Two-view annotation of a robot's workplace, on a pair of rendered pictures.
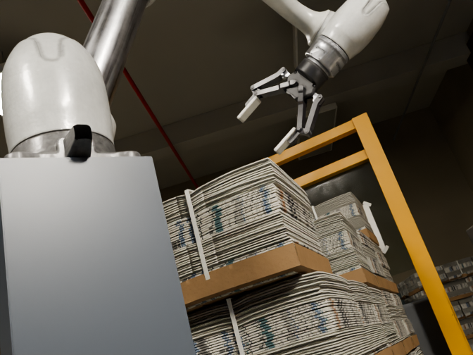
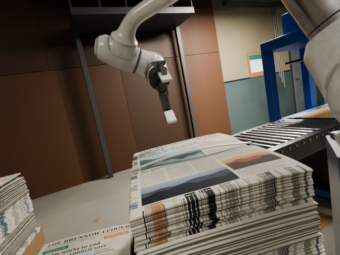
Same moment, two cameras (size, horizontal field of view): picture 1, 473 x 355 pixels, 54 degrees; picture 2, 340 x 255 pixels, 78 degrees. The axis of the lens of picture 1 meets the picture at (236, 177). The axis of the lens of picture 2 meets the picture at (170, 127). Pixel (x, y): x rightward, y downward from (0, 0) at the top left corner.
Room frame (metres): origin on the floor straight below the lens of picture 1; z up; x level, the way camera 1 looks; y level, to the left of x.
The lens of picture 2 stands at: (1.28, 0.47, 1.21)
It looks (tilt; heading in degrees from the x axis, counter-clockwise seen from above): 8 degrees down; 245
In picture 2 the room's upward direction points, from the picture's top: 11 degrees counter-clockwise
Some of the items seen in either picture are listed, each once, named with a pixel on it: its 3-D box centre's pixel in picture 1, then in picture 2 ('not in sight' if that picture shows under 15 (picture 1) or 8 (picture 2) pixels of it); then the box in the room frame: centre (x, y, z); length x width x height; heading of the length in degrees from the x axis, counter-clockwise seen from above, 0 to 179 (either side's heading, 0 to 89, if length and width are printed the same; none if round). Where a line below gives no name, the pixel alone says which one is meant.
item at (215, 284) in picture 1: (237, 287); not in sight; (1.05, 0.07, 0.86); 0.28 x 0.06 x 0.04; 162
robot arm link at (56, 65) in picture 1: (56, 101); not in sight; (0.64, 0.25, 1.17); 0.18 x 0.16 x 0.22; 22
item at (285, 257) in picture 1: (282, 272); not in sight; (1.02, -0.04, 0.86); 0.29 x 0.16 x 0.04; 162
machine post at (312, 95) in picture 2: not in sight; (310, 107); (-1.23, -0.99, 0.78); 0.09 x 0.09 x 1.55; 88
